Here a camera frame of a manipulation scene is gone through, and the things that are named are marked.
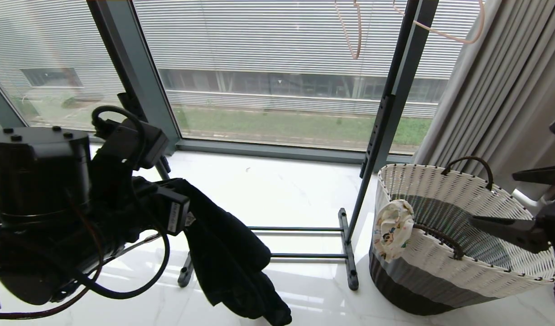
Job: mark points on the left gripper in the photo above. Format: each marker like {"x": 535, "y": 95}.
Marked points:
{"x": 55, "y": 258}

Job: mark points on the black garment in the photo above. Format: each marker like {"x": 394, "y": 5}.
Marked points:
{"x": 227, "y": 258}

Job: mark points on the pink clothes hanger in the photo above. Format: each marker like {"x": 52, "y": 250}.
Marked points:
{"x": 359, "y": 27}
{"x": 440, "y": 34}

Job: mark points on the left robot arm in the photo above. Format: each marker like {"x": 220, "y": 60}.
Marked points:
{"x": 37, "y": 172}

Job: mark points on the white laundry basket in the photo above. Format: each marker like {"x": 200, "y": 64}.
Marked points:
{"x": 440, "y": 190}

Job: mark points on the black clothes rack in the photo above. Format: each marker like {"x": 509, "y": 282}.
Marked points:
{"x": 349, "y": 253}

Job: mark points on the beige curtain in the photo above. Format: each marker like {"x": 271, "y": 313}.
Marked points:
{"x": 508, "y": 90}

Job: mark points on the cream printed garment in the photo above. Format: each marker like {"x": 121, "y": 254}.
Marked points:
{"x": 393, "y": 228}

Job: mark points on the window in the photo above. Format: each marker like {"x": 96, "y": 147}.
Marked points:
{"x": 141, "y": 81}

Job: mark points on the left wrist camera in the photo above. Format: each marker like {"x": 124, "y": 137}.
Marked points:
{"x": 132, "y": 145}

